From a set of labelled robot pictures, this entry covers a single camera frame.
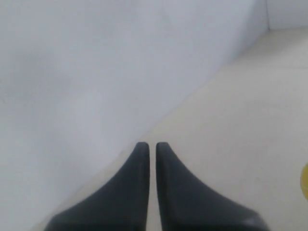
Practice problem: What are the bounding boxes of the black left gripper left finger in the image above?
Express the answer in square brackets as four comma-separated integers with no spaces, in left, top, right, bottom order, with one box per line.
[45,142,150,231]

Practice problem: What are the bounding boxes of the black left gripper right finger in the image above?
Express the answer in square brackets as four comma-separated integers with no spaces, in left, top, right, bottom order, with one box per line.
[156,142,269,231]

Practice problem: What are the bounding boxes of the yellow tennis ball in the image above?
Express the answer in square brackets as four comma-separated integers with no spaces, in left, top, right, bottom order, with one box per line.
[300,164,308,200]

